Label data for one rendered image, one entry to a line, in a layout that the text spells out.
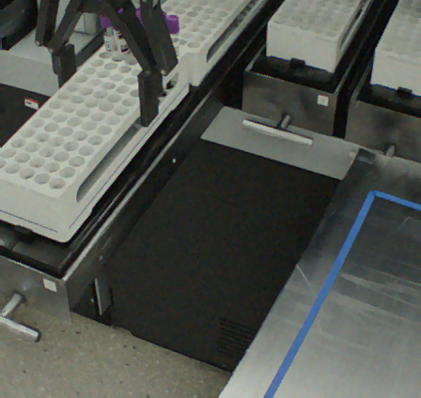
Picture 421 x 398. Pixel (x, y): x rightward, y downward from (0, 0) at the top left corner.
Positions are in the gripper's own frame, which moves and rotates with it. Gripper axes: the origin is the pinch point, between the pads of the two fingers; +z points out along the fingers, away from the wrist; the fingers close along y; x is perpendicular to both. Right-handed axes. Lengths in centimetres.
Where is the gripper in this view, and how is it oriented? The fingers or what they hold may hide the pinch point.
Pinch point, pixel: (107, 93)
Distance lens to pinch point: 89.4
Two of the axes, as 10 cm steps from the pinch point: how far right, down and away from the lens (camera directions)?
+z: 0.4, 7.4, 6.7
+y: 8.9, 2.8, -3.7
